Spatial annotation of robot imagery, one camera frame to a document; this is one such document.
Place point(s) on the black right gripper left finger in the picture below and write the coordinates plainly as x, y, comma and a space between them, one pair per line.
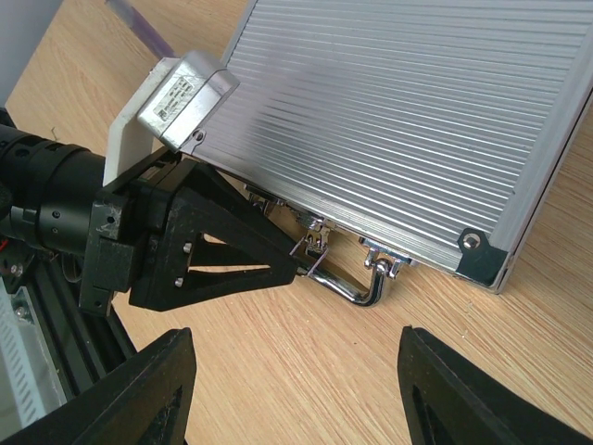
146, 400

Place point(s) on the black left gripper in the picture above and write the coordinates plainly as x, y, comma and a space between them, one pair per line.
212, 243

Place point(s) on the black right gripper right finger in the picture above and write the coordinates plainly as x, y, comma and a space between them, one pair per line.
449, 400

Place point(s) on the aluminium poker case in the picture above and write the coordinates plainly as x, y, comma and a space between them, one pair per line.
431, 129

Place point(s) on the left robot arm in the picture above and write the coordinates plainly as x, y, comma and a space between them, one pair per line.
47, 191

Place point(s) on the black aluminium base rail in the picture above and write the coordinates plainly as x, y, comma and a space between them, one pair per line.
85, 348

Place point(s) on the light blue cable duct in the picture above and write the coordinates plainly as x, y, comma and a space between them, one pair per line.
30, 385

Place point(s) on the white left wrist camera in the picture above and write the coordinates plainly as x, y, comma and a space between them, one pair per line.
176, 100

